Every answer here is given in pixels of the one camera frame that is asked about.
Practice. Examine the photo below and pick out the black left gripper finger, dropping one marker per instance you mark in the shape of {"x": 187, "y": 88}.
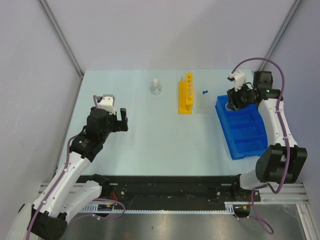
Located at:
{"x": 122, "y": 126}
{"x": 123, "y": 113}

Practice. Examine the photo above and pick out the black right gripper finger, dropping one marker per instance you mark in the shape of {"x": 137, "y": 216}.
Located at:
{"x": 239, "y": 105}
{"x": 231, "y": 96}

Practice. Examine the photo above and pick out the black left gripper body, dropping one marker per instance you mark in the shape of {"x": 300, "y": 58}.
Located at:
{"x": 111, "y": 123}

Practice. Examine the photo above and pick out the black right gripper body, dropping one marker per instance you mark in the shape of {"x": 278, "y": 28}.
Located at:
{"x": 244, "y": 94}

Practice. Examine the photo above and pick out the small glass jar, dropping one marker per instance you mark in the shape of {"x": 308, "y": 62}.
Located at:
{"x": 229, "y": 106}

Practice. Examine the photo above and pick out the blue plastic tray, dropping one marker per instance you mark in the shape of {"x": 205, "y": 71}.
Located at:
{"x": 244, "y": 130}

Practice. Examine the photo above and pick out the clear plastic well plate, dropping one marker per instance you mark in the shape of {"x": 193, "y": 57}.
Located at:
{"x": 203, "y": 104}

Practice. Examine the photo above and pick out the glass flask with stopper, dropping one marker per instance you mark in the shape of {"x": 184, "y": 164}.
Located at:
{"x": 155, "y": 87}

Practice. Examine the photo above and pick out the yellow test tube rack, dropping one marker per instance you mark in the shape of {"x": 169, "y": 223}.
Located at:
{"x": 186, "y": 94}

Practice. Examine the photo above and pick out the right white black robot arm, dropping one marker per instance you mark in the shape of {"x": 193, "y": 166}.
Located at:
{"x": 282, "y": 161}

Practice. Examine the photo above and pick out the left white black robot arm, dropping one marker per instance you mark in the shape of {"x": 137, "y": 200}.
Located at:
{"x": 51, "y": 213}

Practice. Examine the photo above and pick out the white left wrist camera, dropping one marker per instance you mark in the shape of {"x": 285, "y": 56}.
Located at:
{"x": 107, "y": 103}

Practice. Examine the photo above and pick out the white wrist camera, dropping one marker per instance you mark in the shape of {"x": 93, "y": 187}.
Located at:
{"x": 239, "y": 79}
{"x": 107, "y": 103}

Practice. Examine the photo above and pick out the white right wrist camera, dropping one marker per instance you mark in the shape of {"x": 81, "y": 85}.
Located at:
{"x": 239, "y": 79}

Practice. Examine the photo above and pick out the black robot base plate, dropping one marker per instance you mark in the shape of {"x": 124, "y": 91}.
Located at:
{"x": 177, "y": 193}

